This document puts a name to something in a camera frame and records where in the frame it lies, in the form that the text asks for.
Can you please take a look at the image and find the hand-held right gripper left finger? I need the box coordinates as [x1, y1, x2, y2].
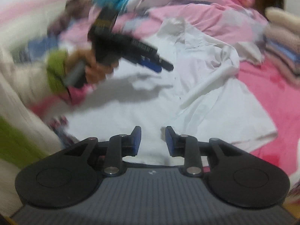
[64, 126, 142, 177]

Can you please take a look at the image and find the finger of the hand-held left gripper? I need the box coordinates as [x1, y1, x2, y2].
[140, 40, 174, 72]
[138, 56, 163, 73]

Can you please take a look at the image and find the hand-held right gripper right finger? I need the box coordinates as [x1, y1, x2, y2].
[165, 126, 242, 178]

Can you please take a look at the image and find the white shirt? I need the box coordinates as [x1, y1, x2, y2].
[63, 17, 278, 167]

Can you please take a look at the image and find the stack of folded clothes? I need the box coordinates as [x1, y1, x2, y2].
[265, 6, 300, 87]

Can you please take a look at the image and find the person's left hand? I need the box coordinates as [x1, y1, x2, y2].
[65, 50, 120, 84]

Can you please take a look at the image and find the brown plush toy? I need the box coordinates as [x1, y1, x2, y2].
[48, 0, 94, 33]

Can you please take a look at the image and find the pink floral duvet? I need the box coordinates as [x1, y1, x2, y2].
[54, 0, 270, 64]

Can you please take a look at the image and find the blue cloth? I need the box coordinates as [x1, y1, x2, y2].
[12, 36, 62, 62]

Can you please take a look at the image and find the pink and cream headboard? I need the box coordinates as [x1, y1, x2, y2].
[0, 0, 71, 52]

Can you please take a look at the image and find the pink flowered bed sheet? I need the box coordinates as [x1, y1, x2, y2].
[23, 61, 300, 202]

